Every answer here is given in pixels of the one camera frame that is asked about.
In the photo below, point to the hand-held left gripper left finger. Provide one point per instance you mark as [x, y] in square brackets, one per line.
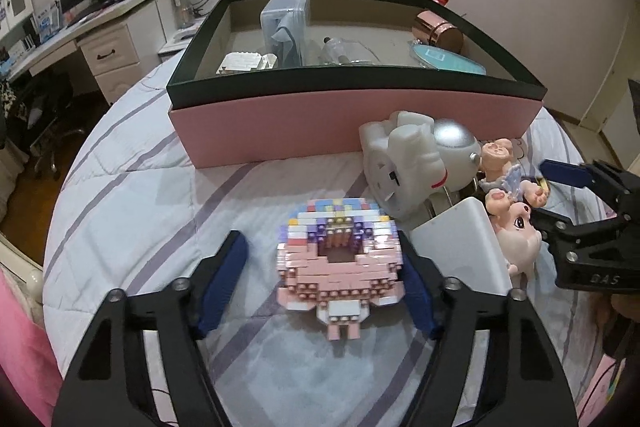
[220, 282]

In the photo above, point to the pink brick donut model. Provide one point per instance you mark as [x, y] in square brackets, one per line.
[340, 272]

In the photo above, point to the teal round case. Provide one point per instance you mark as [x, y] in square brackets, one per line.
[445, 59]

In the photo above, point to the books on desk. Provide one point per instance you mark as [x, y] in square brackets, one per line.
[45, 22]

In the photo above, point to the white desk with drawers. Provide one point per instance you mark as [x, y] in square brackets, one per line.
[115, 52]

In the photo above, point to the bottle with orange cap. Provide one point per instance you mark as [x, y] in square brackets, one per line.
[182, 4]

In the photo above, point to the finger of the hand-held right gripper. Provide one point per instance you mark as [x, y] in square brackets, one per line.
[557, 228]
[565, 173]

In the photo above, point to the white door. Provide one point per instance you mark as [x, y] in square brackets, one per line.
[610, 97]

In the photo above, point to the clear plastic box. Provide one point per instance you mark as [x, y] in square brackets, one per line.
[285, 22]

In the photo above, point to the winged pink pig figurine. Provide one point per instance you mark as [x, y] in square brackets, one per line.
[497, 154]

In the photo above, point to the pink bed cover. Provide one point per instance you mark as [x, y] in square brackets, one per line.
[25, 347]

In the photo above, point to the white brick model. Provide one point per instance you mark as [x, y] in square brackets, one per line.
[242, 62]

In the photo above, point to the white power bank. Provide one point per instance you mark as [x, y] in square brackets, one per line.
[460, 242]

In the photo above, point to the white astronaut toy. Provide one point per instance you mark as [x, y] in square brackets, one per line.
[410, 157]

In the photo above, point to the rose gold cylinder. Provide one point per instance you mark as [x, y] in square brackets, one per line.
[437, 29]

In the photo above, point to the black office chair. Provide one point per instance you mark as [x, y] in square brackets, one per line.
[40, 122]

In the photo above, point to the clear plastic packet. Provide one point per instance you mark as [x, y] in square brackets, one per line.
[340, 49]

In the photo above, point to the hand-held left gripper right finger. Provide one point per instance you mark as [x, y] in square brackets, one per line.
[420, 302]

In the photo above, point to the pink box with black rim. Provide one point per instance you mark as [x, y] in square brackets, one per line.
[300, 127]

